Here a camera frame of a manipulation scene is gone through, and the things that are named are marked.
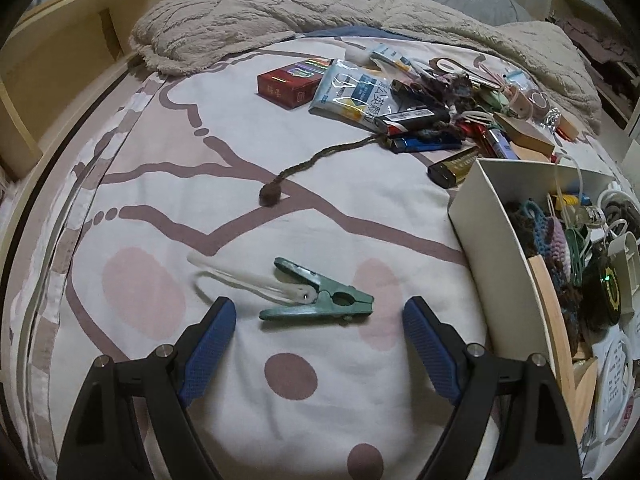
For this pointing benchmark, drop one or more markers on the gold black lighter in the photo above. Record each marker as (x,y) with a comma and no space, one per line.
(452,165)

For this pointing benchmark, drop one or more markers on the blue lighter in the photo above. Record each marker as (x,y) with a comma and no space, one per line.
(425,144)

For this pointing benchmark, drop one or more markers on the beige fluffy blanket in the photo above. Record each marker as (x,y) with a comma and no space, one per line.
(300,10)

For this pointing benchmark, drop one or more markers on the closet shelf with clothes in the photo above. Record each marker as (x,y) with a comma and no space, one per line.
(600,45)

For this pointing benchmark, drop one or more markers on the green clothespin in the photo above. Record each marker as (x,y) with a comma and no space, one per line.
(320,302)

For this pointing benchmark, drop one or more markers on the cream plastic holder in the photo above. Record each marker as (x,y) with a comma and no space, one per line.
(622,260)

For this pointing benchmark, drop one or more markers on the blue purple crochet piece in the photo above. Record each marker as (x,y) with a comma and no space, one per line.
(542,240)

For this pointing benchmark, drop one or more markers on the blue white tissue packet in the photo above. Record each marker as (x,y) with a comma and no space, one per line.
(350,95)

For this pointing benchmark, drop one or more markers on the white container box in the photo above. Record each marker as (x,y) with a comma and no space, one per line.
(500,240)

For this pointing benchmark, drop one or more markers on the white round tub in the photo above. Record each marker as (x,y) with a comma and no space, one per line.
(617,192)

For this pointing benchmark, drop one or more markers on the clear plastic bag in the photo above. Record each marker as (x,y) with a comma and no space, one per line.
(552,117)

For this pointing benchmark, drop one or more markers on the red cigarette box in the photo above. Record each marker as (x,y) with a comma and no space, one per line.
(285,87)

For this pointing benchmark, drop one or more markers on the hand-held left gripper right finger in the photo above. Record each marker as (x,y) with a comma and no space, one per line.
(430,345)

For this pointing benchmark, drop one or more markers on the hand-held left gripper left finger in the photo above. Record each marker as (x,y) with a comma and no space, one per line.
(210,345)

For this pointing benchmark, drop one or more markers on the small white bottle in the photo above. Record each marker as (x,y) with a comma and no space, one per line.
(357,55)

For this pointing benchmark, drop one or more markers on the long wooden board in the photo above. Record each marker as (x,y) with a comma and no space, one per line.
(552,310)

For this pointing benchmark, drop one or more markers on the dark blue cloth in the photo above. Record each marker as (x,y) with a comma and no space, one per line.
(345,32)

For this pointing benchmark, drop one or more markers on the wooden bedside shelf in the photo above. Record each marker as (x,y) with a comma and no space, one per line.
(50,60)

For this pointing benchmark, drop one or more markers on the red lighter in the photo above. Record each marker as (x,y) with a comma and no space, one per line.
(495,142)

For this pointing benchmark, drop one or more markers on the small white sachet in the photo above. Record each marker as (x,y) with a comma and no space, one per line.
(517,79)

